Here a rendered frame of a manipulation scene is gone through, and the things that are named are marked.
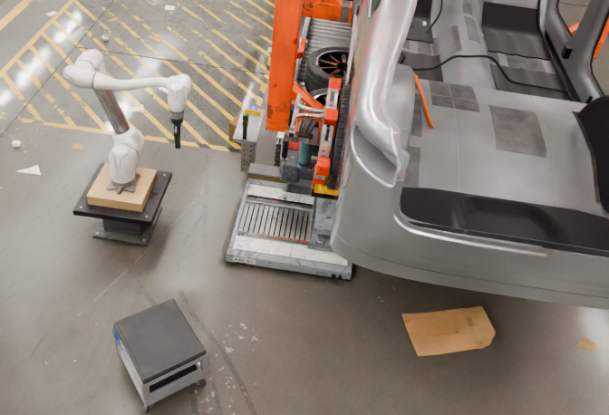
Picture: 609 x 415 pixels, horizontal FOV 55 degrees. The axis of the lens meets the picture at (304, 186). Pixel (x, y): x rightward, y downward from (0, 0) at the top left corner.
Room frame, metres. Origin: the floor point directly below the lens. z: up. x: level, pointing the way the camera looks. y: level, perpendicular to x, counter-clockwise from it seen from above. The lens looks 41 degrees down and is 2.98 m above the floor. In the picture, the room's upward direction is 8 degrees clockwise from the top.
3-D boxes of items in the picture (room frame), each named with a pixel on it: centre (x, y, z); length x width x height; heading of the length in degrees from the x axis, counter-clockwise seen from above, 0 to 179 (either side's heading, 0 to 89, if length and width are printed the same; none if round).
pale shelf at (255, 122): (3.59, 0.47, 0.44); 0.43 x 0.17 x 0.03; 179
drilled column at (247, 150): (3.62, 0.47, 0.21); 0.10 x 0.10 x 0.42; 89
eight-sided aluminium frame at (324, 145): (3.01, -0.09, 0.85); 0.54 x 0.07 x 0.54; 179
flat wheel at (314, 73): (4.58, -0.20, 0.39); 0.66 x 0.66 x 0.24
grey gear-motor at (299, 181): (3.31, -0.02, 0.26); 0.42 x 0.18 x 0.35; 89
